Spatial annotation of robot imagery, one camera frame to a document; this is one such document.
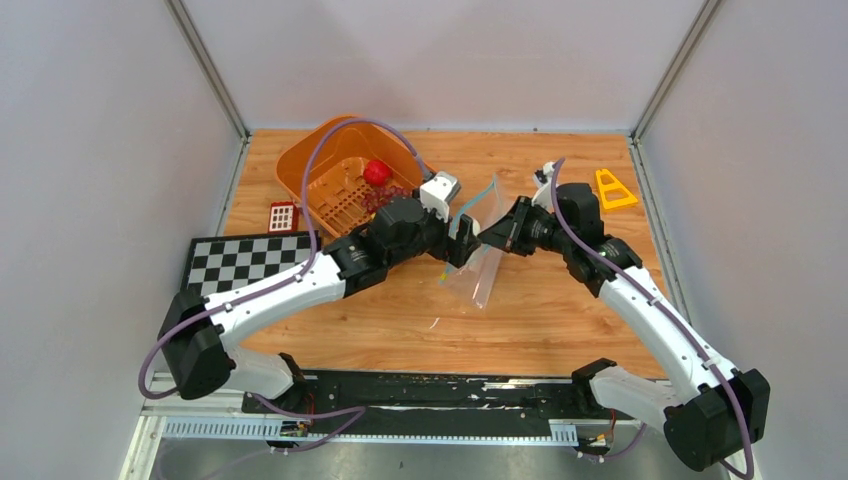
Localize white slotted cable duct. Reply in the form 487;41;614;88
161;418;580;448

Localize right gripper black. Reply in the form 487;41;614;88
478;196;572;257

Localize black white checkerboard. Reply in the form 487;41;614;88
172;232;323;307

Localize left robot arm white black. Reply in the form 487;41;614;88
154;197;480;413

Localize red white grid block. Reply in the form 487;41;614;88
267;201;300;233

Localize orange plastic basket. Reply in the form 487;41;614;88
276;115;422;237

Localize clear zip top bag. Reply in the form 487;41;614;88
439;174;508;309

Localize aluminium frame post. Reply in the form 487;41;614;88
164;0;250;143
630;0;724;144

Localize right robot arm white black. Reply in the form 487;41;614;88
478;183;771;471

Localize purple toy grapes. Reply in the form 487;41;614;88
361;185;412;214

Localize black mounting base plate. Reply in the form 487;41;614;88
274;370;634;440

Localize left aluminium frame post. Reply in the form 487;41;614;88
164;0;250;143

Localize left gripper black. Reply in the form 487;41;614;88
388;202;483;271

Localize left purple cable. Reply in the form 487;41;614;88
137;117;436;456

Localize red toy apple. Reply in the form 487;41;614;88
362;159;392;188

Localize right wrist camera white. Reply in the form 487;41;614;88
532;158;564;212

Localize right aluminium frame post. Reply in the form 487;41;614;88
630;0;724;144

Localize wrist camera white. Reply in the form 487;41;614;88
532;158;564;212
418;171;461;223

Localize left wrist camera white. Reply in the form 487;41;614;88
418;171;461;223

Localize yellow triangular plastic stand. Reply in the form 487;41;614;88
595;168;639;212

